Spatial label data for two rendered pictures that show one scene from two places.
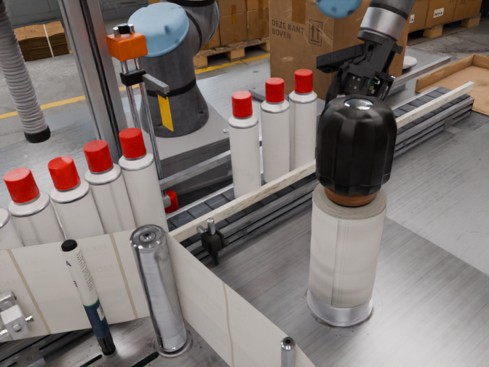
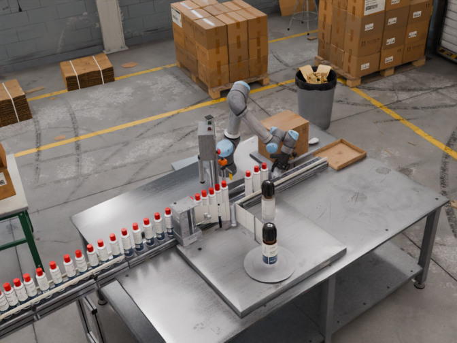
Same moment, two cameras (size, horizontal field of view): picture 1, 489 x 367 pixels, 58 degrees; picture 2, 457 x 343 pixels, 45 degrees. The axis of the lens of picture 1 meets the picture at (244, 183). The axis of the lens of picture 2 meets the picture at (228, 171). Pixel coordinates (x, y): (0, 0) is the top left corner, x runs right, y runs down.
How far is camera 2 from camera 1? 298 cm
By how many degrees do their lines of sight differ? 1
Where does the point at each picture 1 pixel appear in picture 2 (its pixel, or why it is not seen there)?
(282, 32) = not seen: hidden behind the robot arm
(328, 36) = not seen: hidden behind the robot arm
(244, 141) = (248, 182)
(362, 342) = not seen: hidden behind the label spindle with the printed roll
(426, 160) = (305, 184)
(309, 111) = (265, 173)
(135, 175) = (224, 190)
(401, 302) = (281, 219)
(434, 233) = (298, 206)
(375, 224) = (272, 202)
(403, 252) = (285, 209)
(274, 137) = (256, 180)
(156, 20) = (224, 147)
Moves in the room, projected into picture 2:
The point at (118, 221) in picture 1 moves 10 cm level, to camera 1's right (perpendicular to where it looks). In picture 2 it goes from (219, 201) to (234, 200)
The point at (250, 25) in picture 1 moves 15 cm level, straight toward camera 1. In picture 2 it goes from (251, 68) to (251, 73)
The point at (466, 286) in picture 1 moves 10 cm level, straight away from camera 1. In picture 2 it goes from (296, 216) to (304, 208)
